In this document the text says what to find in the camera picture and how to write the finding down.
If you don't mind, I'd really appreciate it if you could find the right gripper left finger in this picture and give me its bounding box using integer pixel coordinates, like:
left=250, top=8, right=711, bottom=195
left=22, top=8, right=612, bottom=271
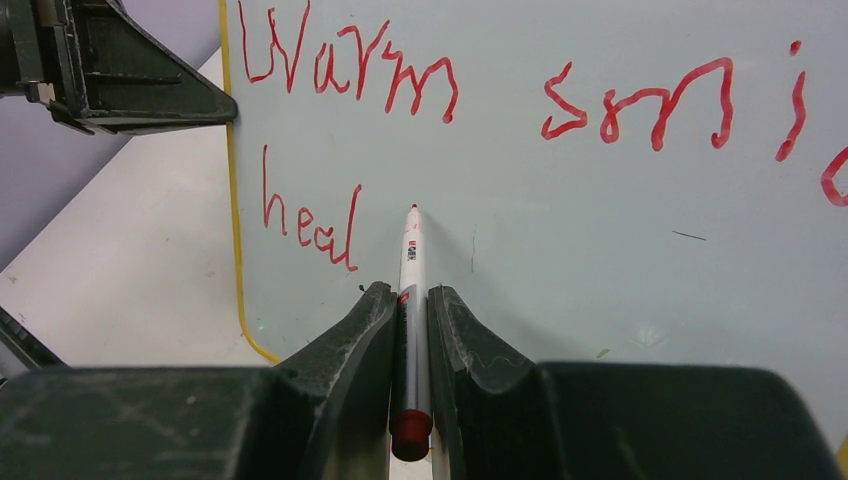
left=1, top=282, right=397, bottom=479

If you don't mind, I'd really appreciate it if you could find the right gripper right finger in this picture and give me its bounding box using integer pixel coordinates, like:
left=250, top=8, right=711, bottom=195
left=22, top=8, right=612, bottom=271
left=428, top=286, right=841, bottom=479

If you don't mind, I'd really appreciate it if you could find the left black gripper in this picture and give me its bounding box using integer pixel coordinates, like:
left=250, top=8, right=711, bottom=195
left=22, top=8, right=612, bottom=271
left=1, top=1, right=238, bottom=135

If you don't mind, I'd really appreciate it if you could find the white red marker pen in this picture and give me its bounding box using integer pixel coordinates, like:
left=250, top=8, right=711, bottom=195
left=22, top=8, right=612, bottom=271
left=389, top=205, right=433, bottom=462

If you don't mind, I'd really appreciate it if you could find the yellow-framed whiteboard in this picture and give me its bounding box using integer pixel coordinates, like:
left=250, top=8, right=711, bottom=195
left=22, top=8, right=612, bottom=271
left=221, top=1, right=847, bottom=448

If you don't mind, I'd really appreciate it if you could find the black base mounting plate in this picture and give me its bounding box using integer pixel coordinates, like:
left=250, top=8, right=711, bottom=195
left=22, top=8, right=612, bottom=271
left=1, top=309, right=67, bottom=385

